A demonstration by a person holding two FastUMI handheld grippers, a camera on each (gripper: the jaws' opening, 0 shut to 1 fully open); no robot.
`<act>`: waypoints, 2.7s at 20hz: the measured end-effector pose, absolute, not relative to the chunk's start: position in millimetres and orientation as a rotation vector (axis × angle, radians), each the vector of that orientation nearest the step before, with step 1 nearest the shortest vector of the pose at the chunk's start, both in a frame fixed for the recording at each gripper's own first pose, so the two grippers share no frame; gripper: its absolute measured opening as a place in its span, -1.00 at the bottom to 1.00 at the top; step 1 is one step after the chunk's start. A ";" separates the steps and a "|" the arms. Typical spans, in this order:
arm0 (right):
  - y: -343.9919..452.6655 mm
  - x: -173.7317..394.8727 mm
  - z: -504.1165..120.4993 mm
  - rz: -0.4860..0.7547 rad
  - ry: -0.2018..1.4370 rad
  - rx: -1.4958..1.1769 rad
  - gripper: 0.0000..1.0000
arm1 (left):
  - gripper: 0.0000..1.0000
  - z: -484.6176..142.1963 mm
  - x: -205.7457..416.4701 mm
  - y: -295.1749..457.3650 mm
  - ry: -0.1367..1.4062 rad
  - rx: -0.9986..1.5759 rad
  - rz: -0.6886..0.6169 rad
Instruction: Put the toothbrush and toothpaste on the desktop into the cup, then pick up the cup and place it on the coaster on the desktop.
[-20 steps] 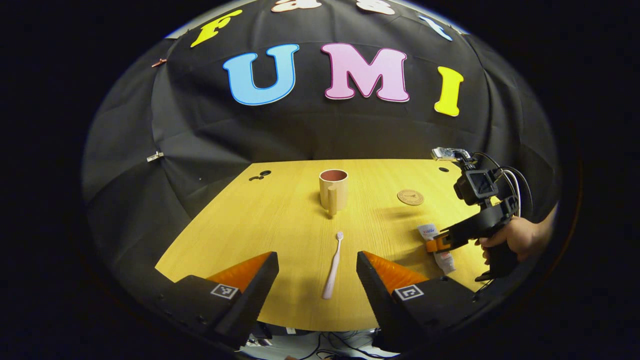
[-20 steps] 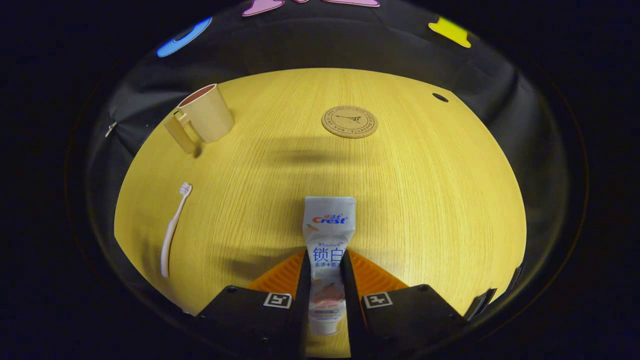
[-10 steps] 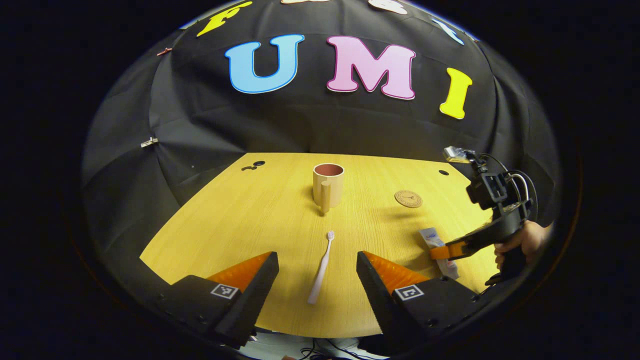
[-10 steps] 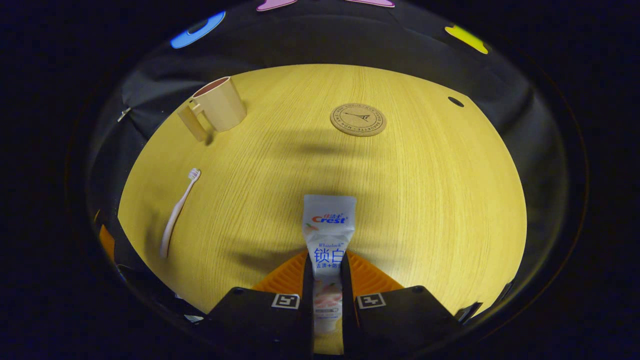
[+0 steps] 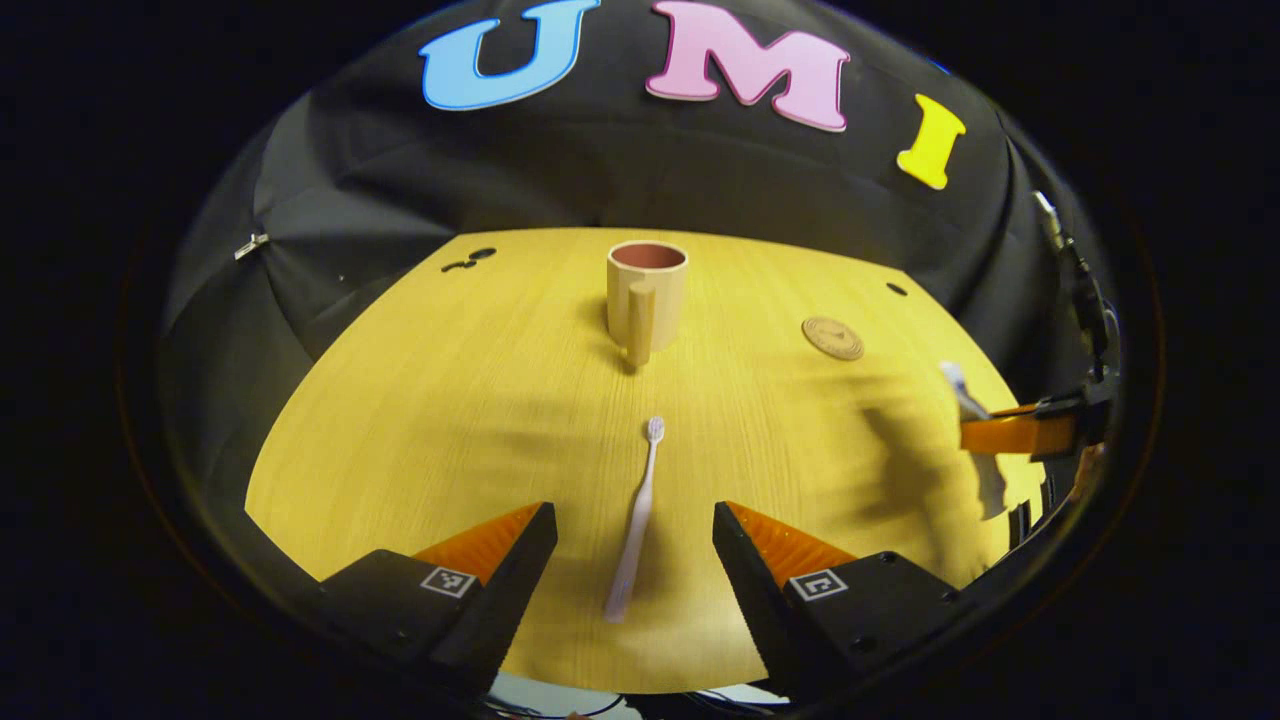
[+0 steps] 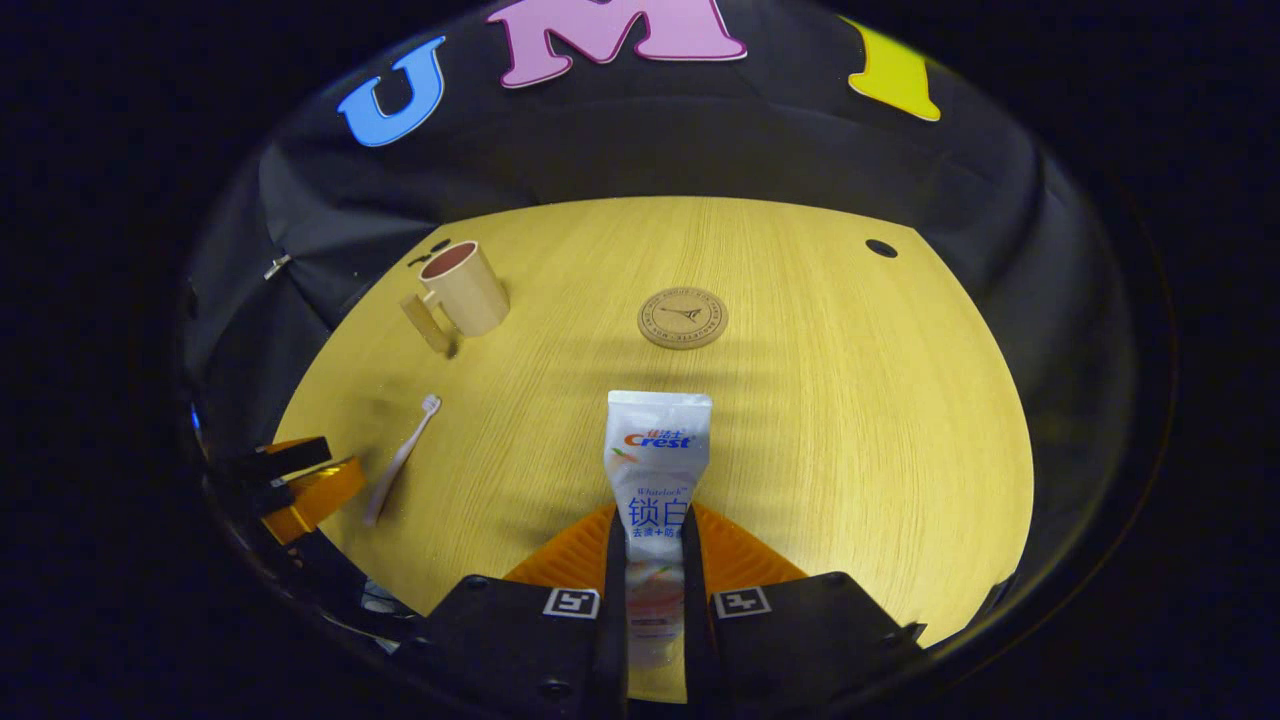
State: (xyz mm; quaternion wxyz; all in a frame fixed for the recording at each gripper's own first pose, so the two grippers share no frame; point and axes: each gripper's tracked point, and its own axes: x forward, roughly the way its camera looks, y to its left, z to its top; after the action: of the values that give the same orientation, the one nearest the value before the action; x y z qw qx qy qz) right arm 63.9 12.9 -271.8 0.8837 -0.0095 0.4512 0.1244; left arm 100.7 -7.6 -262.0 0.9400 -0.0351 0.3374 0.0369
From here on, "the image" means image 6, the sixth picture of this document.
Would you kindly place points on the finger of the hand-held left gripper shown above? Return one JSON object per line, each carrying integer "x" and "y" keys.
{"x": 290, "y": 457}
{"x": 320, "y": 495}

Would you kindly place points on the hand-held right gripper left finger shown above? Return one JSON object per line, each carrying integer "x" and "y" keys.
{"x": 614, "y": 650}

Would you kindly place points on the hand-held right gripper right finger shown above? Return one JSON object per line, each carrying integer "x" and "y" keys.
{"x": 697, "y": 640}

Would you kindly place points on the white toothbrush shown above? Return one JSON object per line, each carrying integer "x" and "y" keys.
{"x": 400, "y": 460}

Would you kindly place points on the white toothpaste tube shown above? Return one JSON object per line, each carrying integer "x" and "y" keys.
{"x": 657, "y": 460}

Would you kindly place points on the round brown coaster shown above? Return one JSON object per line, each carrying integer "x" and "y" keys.
{"x": 683, "y": 317}

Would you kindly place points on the silver metal clip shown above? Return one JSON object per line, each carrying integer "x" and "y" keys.
{"x": 277, "y": 266}

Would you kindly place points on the black backdrop cloth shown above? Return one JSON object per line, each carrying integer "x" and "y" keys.
{"x": 650, "y": 150}

